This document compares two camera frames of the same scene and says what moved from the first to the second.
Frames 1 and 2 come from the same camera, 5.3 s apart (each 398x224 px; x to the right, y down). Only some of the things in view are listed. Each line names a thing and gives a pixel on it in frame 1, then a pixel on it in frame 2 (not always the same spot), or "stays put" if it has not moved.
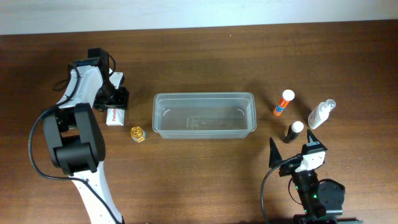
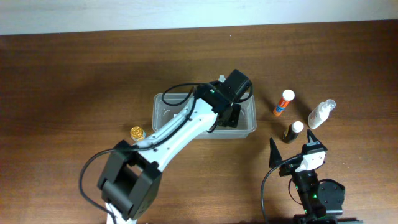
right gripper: (290, 167) stays put
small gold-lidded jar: (137, 134) stays put
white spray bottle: (320, 113) stays put
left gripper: (122, 102) -> (236, 115)
